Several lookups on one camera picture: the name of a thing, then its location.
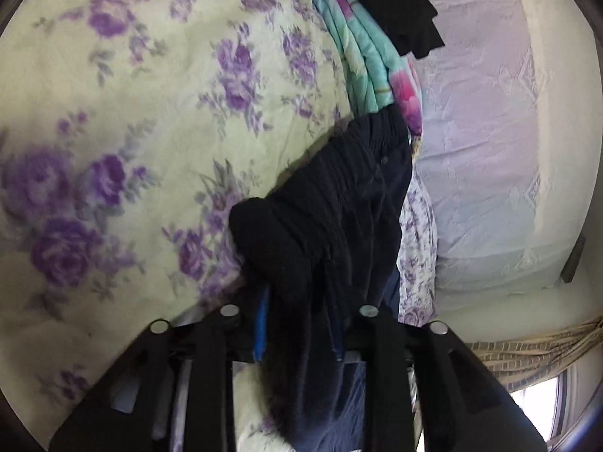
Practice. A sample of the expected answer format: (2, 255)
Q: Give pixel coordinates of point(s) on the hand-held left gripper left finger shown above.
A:
(260, 325)

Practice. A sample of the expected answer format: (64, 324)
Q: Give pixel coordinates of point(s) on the teal floral folded quilt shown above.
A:
(362, 56)

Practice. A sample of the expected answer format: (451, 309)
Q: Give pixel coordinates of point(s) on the black folded garment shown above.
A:
(400, 9)

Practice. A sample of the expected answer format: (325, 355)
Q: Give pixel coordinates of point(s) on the beige brick-pattern curtain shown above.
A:
(541, 348)

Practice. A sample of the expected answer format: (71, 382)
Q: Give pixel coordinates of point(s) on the window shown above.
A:
(551, 400)

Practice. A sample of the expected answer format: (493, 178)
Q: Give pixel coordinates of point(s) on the purple floral bed sheet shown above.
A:
(141, 103)

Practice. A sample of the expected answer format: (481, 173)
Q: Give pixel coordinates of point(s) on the white lace pillow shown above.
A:
(480, 127)

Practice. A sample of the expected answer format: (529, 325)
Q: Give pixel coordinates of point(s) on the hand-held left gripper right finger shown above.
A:
(377, 339)

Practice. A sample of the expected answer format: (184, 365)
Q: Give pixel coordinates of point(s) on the dark navy pants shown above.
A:
(329, 207)

